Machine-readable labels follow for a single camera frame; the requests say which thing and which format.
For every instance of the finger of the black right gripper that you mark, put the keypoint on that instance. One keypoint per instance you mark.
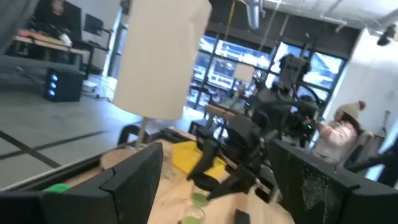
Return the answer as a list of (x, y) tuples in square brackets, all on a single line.
[(206, 152), (234, 183)]

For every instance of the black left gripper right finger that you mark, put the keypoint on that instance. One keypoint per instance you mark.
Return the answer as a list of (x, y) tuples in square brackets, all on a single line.
[(326, 202)]

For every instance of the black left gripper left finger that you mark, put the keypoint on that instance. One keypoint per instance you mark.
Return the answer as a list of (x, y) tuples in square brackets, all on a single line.
[(93, 205)]

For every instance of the small black rectangular box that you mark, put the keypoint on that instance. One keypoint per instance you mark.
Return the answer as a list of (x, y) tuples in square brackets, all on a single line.
[(242, 217)]

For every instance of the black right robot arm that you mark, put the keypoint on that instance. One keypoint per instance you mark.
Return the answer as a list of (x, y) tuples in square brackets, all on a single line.
[(280, 105)]

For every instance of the yellow plastic basket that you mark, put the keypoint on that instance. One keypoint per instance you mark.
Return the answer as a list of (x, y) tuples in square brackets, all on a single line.
[(185, 155)]

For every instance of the green plastic basket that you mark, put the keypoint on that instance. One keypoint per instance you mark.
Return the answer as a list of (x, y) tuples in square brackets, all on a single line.
[(59, 187)]

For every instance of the person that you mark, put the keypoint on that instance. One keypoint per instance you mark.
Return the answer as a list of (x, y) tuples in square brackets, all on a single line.
[(51, 18), (339, 137)]

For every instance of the black table clamp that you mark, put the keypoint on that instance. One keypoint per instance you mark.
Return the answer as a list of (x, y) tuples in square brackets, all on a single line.
[(124, 132)]

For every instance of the black computer tower blue lights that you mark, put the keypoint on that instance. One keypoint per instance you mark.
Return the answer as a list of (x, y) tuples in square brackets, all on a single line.
[(63, 85)]

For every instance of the wooden desk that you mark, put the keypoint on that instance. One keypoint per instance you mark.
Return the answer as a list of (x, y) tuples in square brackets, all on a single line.
[(46, 43)]

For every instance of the black computer monitor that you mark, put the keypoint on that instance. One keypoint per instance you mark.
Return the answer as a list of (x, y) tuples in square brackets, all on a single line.
[(93, 24)]

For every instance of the silver ceiling duct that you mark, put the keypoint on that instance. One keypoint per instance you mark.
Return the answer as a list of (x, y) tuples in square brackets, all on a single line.
[(253, 14)]

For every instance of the black mounted camera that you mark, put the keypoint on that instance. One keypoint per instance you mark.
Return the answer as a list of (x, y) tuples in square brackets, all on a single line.
[(387, 35)]

